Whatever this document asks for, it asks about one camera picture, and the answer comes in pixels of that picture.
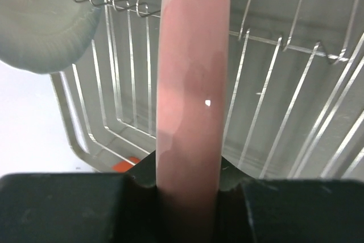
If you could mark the pale green ceramic bowl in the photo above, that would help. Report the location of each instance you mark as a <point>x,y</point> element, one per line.
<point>47,36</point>

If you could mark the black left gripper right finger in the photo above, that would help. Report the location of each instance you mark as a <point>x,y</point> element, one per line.
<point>282,210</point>

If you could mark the pink and cream plate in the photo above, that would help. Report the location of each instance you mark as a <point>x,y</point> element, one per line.
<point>190,110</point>

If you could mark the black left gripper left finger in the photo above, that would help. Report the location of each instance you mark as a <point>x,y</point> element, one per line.
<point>80,207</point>

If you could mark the metal wire dish rack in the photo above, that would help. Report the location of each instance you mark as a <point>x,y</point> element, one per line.
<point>294,88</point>

